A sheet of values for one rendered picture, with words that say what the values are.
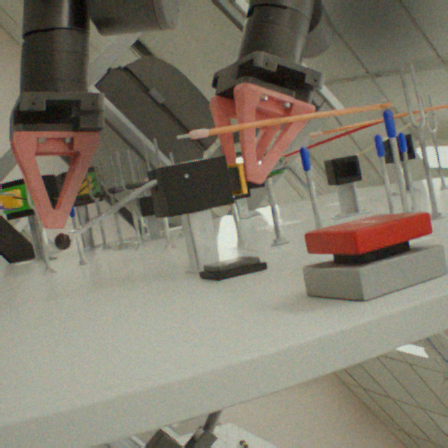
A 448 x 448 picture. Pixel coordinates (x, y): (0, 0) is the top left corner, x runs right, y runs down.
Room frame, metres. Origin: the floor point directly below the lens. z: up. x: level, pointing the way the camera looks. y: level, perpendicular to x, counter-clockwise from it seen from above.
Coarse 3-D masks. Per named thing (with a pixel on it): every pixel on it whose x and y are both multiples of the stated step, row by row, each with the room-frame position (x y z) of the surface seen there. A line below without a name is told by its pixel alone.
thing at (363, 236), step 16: (352, 224) 0.35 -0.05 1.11; (368, 224) 0.33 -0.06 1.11; (384, 224) 0.33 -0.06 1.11; (400, 224) 0.33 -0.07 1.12; (416, 224) 0.33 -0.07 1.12; (320, 240) 0.36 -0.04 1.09; (336, 240) 0.34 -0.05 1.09; (352, 240) 0.33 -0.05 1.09; (368, 240) 0.33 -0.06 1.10; (384, 240) 0.33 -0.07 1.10; (400, 240) 0.33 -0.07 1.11; (336, 256) 0.36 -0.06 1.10; (352, 256) 0.35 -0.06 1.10; (368, 256) 0.34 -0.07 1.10; (384, 256) 0.34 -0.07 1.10
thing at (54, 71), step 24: (24, 48) 0.53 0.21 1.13; (48, 48) 0.52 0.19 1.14; (72, 48) 0.52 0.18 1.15; (24, 72) 0.53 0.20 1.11; (48, 72) 0.52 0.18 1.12; (72, 72) 0.52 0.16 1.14; (24, 96) 0.50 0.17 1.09; (48, 96) 0.50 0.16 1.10; (72, 96) 0.51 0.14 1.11; (96, 96) 0.51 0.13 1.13; (48, 120) 0.55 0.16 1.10
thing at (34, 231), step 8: (48, 176) 1.23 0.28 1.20; (0, 184) 1.21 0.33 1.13; (8, 184) 1.20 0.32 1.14; (16, 184) 1.20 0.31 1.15; (48, 184) 1.23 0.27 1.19; (56, 184) 1.26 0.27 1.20; (48, 192) 1.23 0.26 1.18; (56, 192) 1.26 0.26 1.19; (56, 200) 1.26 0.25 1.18; (8, 216) 1.22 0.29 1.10; (16, 216) 1.21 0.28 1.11; (24, 216) 1.21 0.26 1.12; (32, 216) 1.24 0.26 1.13; (32, 224) 1.25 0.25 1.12; (32, 232) 1.25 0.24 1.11; (32, 240) 1.25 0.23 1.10; (40, 240) 1.27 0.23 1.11; (40, 248) 1.27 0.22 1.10; (48, 248) 1.26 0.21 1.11; (40, 256) 1.27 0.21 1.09; (48, 256) 1.26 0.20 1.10
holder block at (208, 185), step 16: (208, 160) 0.56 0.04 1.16; (224, 160) 0.56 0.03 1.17; (160, 176) 0.56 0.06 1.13; (176, 176) 0.56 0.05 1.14; (192, 176) 0.56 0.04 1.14; (208, 176) 0.56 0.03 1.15; (224, 176) 0.57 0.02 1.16; (160, 192) 0.57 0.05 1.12; (176, 192) 0.56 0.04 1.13; (192, 192) 0.56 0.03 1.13; (208, 192) 0.57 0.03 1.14; (224, 192) 0.57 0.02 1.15; (160, 208) 0.58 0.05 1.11; (176, 208) 0.57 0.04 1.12; (192, 208) 0.57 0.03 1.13; (208, 208) 0.57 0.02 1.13
